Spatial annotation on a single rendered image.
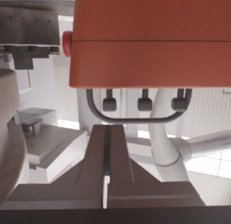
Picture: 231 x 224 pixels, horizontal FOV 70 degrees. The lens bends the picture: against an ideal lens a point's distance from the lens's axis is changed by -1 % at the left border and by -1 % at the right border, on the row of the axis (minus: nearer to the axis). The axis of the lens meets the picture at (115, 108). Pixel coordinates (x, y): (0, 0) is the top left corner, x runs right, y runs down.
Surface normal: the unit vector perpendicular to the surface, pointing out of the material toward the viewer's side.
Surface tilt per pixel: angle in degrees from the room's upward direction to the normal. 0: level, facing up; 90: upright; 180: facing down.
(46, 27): 90
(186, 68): 97
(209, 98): 90
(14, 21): 90
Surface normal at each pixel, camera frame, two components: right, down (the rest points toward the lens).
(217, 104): -0.35, 0.25
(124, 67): 0.03, 0.14
